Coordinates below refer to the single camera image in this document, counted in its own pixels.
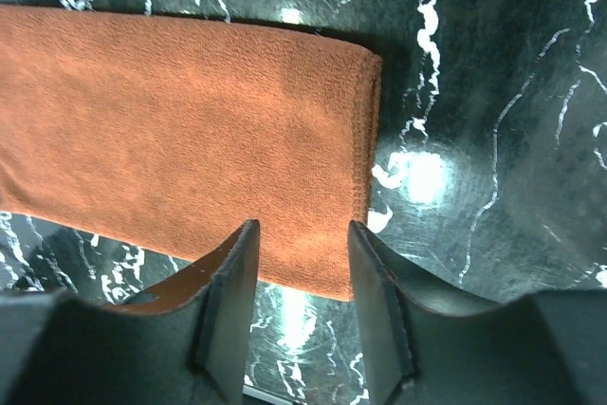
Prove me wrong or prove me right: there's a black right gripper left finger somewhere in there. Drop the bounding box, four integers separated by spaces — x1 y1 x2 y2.
1 220 260 404

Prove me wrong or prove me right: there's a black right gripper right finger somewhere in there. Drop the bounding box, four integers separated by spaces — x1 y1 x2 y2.
348 222 606 404

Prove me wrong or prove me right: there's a brown towel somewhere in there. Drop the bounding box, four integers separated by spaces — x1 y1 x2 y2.
1 6 382 301

